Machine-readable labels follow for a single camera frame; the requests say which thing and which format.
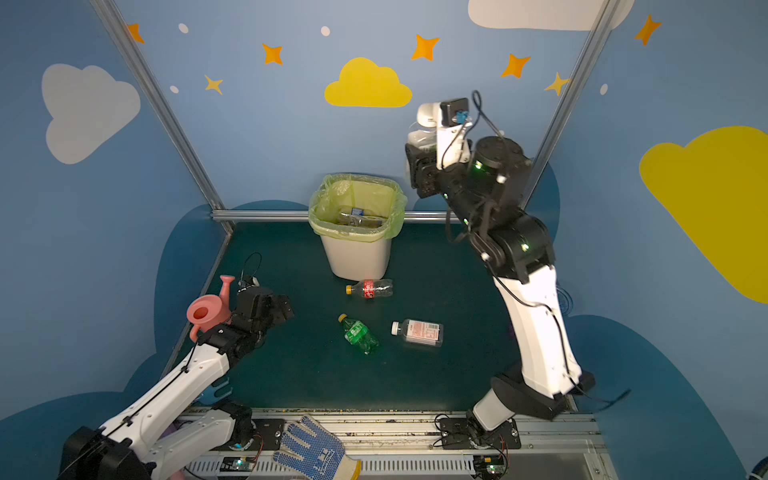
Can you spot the blue dotted work glove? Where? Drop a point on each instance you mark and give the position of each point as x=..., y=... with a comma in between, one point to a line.
x=309, y=449

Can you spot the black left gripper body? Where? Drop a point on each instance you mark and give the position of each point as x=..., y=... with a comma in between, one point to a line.
x=264, y=308

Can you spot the clear bottle red label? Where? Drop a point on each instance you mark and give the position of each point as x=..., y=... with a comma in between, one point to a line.
x=371, y=289

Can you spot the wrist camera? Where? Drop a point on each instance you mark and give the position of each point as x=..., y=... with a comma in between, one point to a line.
x=247, y=281
x=452, y=124

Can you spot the pink watering can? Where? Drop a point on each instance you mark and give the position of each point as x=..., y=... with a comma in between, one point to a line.
x=210, y=310

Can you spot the aluminium frame rail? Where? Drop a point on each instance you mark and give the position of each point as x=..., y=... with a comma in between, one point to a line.
x=420, y=217

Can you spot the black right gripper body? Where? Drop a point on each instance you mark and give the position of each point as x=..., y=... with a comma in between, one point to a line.
x=422, y=171

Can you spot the green bin liner bag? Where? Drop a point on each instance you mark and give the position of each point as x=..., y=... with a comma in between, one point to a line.
x=376, y=195

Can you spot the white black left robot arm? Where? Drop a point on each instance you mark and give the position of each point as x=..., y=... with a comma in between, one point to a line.
x=135, y=444

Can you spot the green plastic bottle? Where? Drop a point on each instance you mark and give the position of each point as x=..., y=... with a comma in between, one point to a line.
x=357, y=334

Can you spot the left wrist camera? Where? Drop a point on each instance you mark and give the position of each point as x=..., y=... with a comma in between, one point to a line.
x=247, y=281

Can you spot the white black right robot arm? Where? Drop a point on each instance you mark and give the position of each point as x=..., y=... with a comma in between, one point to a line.
x=517, y=250

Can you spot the clear bottle green lime label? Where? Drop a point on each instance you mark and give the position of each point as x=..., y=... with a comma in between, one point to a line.
x=423, y=133

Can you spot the blue toy garden rake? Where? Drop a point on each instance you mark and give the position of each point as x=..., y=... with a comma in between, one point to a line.
x=215, y=393

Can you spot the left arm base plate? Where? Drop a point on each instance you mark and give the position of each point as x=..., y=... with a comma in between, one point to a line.
x=266, y=435

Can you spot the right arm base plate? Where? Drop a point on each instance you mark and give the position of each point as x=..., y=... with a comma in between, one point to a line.
x=467, y=434

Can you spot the white trash bin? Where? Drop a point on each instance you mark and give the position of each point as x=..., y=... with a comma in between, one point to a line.
x=353, y=260

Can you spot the clear bottle pink label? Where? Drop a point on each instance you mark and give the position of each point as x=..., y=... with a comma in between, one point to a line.
x=419, y=332

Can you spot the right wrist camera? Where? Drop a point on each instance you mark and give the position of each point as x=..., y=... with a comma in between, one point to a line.
x=452, y=124

